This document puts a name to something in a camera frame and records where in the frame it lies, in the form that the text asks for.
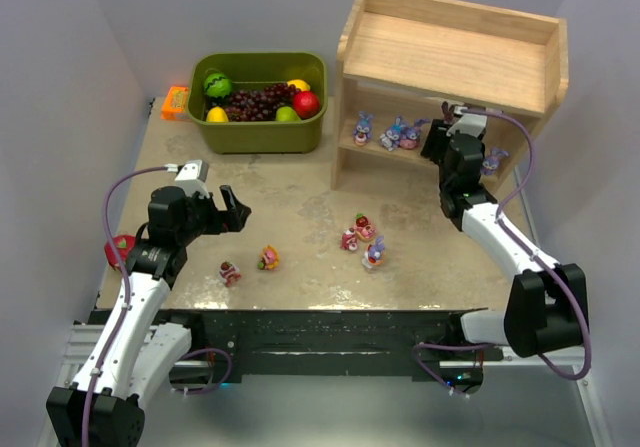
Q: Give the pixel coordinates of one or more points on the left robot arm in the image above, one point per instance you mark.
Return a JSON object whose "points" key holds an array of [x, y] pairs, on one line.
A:
{"points": [[125, 317]]}

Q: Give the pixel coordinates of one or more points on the wooden two-tier shelf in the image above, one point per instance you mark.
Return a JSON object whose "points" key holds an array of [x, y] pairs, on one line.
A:
{"points": [[408, 56]]}

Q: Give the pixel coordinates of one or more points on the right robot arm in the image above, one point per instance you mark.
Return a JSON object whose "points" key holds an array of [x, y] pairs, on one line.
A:
{"points": [[547, 307]]}

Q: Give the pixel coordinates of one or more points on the purple grape bunch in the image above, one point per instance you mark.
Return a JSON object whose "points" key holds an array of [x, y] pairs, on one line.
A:
{"points": [[260, 105]]}

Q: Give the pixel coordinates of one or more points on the pink bear with cake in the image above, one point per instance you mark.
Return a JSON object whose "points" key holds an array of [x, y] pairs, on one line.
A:
{"points": [[349, 240]]}

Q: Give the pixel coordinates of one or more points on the yellow lemon toy front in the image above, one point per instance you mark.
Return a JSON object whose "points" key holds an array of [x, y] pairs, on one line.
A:
{"points": [[217, 114]]}

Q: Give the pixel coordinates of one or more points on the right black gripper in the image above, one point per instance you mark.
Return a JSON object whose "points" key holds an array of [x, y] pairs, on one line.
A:
{"points": [[433, 145]]}

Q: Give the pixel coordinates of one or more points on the purple bunny strawberry cake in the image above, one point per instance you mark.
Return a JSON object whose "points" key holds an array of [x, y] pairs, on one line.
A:
{"points": [[362, 132]]}

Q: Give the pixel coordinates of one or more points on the pink bear yellow flower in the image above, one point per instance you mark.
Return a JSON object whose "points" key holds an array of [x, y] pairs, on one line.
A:
{"points": [[269, 259]]}

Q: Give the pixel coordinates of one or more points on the orange snack box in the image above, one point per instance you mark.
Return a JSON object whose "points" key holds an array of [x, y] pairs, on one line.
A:
{"points": [[174, 105]]}

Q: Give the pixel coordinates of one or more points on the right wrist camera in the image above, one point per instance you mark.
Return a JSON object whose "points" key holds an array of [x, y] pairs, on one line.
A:
{"points": [[467, 123]]}

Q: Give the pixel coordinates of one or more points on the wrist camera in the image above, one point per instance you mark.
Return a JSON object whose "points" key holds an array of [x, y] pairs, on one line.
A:
{"points": [[467, 123], [191, 177]]}

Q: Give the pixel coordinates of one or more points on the green watermelon toy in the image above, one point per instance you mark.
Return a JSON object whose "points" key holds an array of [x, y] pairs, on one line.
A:
{"points": [[217, 86]]}

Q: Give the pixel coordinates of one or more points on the yellow lemon toy back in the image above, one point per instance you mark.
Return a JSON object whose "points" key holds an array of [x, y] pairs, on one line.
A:
{"points": [[299, 84]]}

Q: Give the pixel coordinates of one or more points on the purple bunny pink donut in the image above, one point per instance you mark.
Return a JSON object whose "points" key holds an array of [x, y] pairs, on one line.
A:
{"points": [[411, 134], [448, 111]]}

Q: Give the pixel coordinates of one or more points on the small purple bunny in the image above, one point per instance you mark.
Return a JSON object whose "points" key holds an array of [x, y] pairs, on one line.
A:
{"points": [[491, 162]]}

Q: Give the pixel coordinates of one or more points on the red strawberry bear figure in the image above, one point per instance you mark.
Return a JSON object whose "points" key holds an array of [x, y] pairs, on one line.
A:
{"points": [[229, 273]]}

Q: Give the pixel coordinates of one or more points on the pink bear strawberry donut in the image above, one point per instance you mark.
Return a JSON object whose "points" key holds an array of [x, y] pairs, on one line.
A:
{"points": [[364, 228]]}

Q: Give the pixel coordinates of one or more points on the purple bunny orange cup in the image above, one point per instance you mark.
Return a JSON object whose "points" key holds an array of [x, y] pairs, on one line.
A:
{"points": [[375, 254]]}

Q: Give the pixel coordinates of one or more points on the red strawberry toy at edge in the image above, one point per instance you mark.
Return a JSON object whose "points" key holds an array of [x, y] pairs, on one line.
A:
{"points": [[122, 246]]}

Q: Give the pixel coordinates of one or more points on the red apple toy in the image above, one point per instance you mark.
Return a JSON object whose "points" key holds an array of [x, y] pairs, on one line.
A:
{"points": [[306, 104]]}

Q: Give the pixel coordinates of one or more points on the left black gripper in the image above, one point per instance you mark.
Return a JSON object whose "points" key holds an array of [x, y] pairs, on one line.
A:
{"points": [[218, 215]]}

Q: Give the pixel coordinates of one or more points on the black base frame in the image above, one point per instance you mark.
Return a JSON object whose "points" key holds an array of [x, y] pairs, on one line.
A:
{"points": [[362, 343]]}

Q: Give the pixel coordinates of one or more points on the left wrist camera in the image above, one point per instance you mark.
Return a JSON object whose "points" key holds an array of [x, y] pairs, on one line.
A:
{"points": [[191, 177]]}

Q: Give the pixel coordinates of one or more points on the green plastic basin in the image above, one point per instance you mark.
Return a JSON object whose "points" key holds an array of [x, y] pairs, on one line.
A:
{"points": [[250, 71]]}

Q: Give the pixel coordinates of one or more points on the aluminium rail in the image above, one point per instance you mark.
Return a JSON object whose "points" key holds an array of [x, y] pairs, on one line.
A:
{"points": [[105, 392]]}

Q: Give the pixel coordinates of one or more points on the yellow lemon toy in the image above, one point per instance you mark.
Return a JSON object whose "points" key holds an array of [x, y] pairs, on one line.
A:
{"points": [[217, 114], [299, 84]]}

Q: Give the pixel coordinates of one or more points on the green pear toy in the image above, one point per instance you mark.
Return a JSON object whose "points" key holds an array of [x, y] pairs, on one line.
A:
{"points": [[286, 114]]}

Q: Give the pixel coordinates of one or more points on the purple bunny with bottle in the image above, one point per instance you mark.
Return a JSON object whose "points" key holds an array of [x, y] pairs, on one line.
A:
{"points": [[391, 137]]}

